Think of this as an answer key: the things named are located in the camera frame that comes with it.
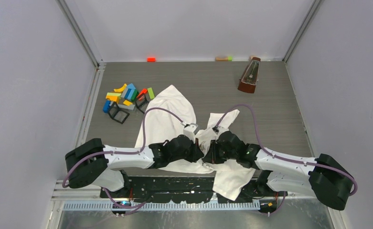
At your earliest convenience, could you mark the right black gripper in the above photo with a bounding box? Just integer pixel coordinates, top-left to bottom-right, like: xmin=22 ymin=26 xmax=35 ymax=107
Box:
xmin=203 ymin=140 xmax=238 ymax=164

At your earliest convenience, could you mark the white floral t-shirt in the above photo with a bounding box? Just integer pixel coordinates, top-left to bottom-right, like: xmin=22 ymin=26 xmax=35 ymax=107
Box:
xmin=135 ymin=85 xmax=255 ymax=200

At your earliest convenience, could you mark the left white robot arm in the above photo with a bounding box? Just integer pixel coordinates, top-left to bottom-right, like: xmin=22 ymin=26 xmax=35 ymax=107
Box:
xmin=63 ymin=135 xmax=204 ymax=198

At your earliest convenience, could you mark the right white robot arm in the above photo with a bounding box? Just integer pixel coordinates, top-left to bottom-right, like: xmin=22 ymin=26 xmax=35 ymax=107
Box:
xmin=202 ymin=131 xmax=357 ymax=210

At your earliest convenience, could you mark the brown wooden metronome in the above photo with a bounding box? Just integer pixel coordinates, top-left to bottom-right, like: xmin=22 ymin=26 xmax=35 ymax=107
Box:
xmin=237 ymin=56 xmax=261 ymax=94

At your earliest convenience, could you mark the light blue block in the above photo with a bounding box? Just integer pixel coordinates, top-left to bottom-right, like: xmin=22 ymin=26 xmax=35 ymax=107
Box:
xmin=121 ymin=83 xmax=136 ymax=100

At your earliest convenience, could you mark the light green flat block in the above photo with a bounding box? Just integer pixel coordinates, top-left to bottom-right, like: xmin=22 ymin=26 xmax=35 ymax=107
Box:
xmin=107 ymin=93 xmax=121 ymax=97

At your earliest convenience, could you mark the yellow arch block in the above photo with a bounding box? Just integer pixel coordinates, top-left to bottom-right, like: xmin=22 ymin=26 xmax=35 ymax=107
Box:
xmin=114 ymin=83 xmax=127 ymax=93

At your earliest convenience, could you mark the blue cylinder block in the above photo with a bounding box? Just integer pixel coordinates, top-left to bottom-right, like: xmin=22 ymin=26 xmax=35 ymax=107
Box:
xmin=103 ymin=100 xmax=113 ymax=114

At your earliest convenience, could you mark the tan and green block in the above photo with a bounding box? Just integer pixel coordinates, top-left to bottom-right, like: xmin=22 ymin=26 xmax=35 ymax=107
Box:
xmin=215 ymin=56 xmax=233 ymax=62

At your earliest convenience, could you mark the red orange block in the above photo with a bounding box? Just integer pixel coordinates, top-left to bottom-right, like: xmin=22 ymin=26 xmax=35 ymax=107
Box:
xmin=147 ymin=57 xmax=156 ymax=62

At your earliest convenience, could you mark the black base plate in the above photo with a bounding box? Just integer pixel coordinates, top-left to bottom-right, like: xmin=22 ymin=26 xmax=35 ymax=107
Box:
xmin=99 ymin=176 xmax=288 ymax=205

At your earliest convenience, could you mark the black square frame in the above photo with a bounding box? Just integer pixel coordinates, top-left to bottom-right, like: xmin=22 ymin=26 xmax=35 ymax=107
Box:
xmin=107 ymin=102 xmax=130 ymax=124
xmin=134 ymin=94 xmax=149 ymax=113

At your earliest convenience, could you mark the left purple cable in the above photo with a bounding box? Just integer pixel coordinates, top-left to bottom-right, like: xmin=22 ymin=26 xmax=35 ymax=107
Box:
xmin=62 ymin=107 xmax=190 ymax=217

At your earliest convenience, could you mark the aluminium front rail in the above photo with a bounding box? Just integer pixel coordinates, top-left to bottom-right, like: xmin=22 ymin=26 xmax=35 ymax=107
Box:
xmin=51 ymin=177 xmax=339 ymax=212

